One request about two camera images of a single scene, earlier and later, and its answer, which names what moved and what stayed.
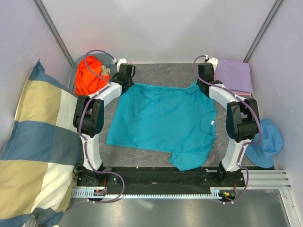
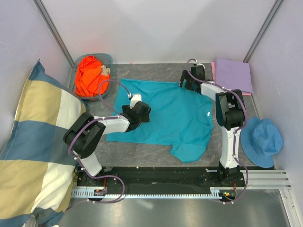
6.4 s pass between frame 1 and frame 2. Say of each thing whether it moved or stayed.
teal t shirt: moved
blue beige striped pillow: stayed
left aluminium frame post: stayed
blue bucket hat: stayed
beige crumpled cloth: stayed
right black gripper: moved
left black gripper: moved
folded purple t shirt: stayed
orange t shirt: stayed
